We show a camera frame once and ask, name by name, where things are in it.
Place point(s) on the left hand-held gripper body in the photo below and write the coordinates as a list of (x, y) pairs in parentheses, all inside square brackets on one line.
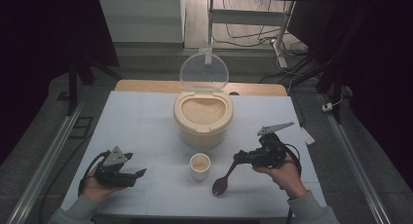
[(114, 172)]

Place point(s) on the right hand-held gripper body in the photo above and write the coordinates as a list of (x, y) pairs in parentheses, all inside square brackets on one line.
[(269, 152)]

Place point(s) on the brown spoon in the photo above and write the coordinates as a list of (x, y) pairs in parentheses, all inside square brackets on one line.
[(220, 185)]

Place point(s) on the white cup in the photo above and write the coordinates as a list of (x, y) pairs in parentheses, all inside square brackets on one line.
[(200, 170)]

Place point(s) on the beige rice container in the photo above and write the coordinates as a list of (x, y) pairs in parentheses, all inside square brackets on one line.
[(203, 133)]

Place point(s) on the uncooked rice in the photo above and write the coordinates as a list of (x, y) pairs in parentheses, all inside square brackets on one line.
[(203, 111)]

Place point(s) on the person's left hand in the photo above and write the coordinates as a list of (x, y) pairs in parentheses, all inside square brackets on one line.
[(97, 191)]

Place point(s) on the person's right hand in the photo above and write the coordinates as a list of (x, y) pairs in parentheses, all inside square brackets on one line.
[(285, 178)]

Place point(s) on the white paper tag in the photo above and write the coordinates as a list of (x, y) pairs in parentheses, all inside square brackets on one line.
[(307, 136)]

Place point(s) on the wooden table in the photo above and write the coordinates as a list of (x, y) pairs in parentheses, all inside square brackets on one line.
[(146, 86)]

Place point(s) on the white adapter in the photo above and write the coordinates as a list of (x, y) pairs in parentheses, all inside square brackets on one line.
[(327, 106)]

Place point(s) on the black stand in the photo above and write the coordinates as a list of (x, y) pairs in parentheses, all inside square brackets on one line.
[(73, 87)]

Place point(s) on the clear round container lid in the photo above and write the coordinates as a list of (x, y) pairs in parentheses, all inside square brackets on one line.
[(204, 71)]

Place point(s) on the dark curtain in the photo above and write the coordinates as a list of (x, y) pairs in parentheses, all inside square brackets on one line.
[(380, 71), (39, 55)]

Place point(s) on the metal rail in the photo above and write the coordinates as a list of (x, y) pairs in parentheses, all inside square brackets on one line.
[(45, 165), (354, 159)]

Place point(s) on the white desk frame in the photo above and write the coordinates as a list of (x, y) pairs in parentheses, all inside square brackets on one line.
[(246, 17)]

